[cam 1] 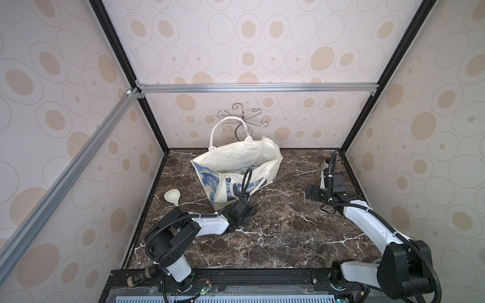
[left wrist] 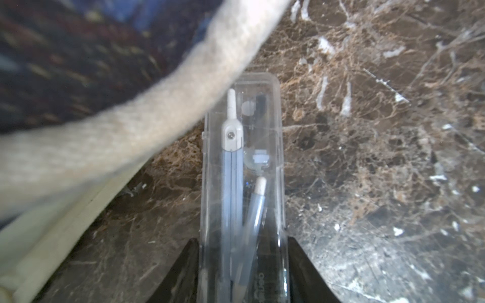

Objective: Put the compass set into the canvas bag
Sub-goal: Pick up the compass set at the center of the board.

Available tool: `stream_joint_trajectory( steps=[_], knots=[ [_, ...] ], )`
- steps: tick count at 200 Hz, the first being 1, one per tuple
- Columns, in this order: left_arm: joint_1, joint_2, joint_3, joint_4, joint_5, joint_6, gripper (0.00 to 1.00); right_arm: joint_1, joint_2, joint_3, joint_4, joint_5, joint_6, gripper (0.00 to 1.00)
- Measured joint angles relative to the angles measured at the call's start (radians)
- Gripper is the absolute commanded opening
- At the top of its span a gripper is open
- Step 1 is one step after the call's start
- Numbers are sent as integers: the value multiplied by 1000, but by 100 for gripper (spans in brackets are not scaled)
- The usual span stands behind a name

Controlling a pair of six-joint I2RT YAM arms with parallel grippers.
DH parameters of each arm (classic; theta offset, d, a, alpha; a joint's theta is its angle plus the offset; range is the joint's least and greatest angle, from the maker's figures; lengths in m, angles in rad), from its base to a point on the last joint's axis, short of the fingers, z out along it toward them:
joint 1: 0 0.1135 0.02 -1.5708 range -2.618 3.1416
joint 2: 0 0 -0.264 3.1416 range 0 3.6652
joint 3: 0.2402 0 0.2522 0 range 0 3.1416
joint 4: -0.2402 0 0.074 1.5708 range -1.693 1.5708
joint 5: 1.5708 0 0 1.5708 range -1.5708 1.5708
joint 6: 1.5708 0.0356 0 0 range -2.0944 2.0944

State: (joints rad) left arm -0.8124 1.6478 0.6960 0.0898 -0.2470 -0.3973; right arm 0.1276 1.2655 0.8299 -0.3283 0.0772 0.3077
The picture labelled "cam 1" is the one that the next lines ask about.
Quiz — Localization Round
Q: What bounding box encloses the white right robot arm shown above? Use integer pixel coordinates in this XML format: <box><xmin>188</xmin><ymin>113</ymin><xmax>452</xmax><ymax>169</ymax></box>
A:
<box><xmin>305</xmin><ymin>172</ymin><xmax>443</xmax><ymax>302</ymax></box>

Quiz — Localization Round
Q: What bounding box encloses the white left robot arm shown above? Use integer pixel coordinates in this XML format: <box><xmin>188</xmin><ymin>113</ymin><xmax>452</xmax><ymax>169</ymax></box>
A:
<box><xmin>145</xmin><ymin>198</ymin><xmax>256</xmax><ymax>283</ymax></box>

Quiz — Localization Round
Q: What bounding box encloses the starry night canvas bag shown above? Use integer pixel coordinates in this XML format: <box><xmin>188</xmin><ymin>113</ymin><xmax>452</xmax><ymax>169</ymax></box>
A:
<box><xmin>191</xmin><ymin>116</ymin><xmax>283</xmax><ymax>211</ymax></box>

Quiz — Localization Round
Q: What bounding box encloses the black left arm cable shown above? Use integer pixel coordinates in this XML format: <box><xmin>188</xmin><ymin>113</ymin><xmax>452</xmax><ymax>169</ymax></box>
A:
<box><xmin>144</xmin><ymin>167</ymin><xmax>254</xmax><ymax>262</ymax></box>

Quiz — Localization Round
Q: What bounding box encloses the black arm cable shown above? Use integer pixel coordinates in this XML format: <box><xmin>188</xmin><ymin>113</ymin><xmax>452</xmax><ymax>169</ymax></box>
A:
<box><xmin>320</xmin><ymin>151</ymin><xmax>443</xmax><ymax>303</ymax></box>
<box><xmin>144</xmin><ymin>167</ymin><xmax>254</xmax><ymax>262</ymax></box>

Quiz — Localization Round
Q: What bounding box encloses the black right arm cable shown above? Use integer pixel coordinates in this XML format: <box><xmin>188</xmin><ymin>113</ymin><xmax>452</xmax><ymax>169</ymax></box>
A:
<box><xmin>320</xmin><ymin>151</ymin><xmax>443</xmax><ymax>303</ymax></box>

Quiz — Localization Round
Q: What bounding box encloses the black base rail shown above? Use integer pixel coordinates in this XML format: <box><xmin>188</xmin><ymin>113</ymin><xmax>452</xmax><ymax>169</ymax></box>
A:
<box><xmin>100</xmin><ymin>266</ymin><xmax>370</xmax><ymax>302</ymax></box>

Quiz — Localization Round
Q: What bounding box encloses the horizontal aluminium rail back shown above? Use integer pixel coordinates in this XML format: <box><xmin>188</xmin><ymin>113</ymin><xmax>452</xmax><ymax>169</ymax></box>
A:
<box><xmin>139</xmin><ymin>82</ymin><xmax>379</xmax><ymax>94</ymax></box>

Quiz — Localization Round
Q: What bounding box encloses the black corner frame post right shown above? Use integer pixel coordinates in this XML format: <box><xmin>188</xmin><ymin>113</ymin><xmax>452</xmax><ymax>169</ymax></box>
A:
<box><xmin>341</xmin><ymin>0</ymin><xmax>438</xmax><ymax>154</ymax></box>

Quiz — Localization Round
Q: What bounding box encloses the black corner frame post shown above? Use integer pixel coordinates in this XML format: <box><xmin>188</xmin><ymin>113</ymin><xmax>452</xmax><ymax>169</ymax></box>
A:
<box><xmin>341</xmin><ymin>0</ymin><xmax>438</xmax><ymax>154</ymax></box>
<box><xmin>88</xmin><ymin>0</ymin><xmax>170</xmax><ymax>154</ymax></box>

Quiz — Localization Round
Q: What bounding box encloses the diagonal aluminium rail left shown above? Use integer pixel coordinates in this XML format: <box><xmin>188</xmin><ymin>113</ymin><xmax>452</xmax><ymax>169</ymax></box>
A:
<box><xmin>1</xmin><ymin>87</ymin><xmax>141</xmax><ymax>284</ymax></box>

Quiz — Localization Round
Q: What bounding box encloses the black corner frame post left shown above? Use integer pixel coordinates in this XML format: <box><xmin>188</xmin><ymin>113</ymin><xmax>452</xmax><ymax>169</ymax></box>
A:
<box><xmin>88</xmin><ymin>0</ymin><xmax>170</xmax><ymax>154</ymax></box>

